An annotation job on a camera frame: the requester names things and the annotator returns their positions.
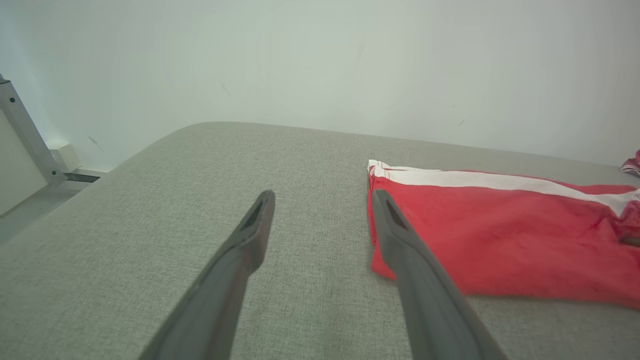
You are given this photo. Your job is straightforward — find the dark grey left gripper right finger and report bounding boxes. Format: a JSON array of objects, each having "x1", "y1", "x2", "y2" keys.
[{"x1": 370, "y1": 189, "x2": 509, "y2": 360}]

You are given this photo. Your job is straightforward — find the red jersey with white trim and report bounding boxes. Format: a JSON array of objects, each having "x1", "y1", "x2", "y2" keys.
[{"x1": 620, "y1": 148, "x2": 640, "y2": 177}]

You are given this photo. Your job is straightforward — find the red shorts with white stripe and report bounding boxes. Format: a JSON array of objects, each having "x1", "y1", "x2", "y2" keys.
[{"x1": 367, "y1": 159, "x2": 640, "y2": 310}]

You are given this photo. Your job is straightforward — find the grey metal frame leg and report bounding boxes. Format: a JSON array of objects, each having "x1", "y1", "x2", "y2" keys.
[{"x1": 0, "y1": 74, "x2": 67, "y2": 189}]

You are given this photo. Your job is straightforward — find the small white box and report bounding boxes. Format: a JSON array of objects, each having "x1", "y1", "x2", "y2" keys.
[{"x1": 49, "y1": 143, "x2": 82, "y2": 174}]

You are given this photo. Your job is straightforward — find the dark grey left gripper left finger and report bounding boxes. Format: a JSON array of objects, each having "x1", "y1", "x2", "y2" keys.
[{"x1": 140, "y1": 190, "x2": 276, "y2": 360}]

